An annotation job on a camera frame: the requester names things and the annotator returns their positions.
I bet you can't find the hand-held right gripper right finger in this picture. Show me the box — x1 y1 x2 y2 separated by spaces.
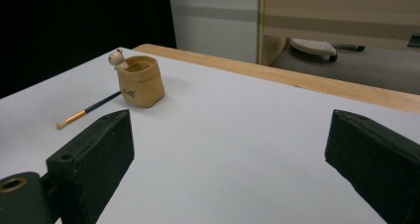
324 109 420 224

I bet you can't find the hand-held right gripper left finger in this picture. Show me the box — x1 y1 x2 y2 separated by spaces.
46 109 136 224

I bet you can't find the dark-handled paintbrush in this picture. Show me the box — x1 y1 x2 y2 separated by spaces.
54 90 123 131

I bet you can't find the tan pen holder with bear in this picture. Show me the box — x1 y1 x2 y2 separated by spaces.
107 48 165 109

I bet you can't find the black bar on floor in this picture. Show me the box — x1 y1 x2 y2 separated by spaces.
332 43 367 53

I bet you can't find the wooden table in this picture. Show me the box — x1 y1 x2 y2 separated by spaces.
133 43 420 115

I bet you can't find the dark box on floor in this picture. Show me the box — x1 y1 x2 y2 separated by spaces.
406 33 420 49

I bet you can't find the office chair base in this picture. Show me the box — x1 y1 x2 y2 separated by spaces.
285 37 339 63

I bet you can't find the white table sheet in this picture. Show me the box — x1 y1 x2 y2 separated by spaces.
0 47 420 224

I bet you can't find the wooden desk furniture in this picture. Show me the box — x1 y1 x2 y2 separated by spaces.
257 0 420 67

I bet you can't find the white cabinet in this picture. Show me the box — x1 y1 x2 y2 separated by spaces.
167 0 262 65

